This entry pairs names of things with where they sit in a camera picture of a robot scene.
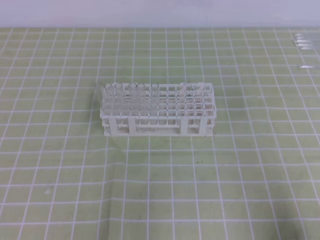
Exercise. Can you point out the clear glass test tube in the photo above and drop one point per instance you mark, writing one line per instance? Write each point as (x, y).
(154, 103)

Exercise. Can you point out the white test tube rack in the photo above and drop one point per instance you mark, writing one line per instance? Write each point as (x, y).
(185, 109)

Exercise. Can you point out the clear tube rack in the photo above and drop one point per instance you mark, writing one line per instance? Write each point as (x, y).
(141, 98)
(119, 99)
(132, 99)

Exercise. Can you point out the green grid tablecloth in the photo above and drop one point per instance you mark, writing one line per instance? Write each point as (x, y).
(256, 178)

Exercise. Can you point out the single clear tube lying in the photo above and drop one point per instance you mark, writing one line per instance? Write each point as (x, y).
(308, 66)

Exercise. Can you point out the clear test tubes pile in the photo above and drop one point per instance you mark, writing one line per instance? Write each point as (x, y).
(307, 41)

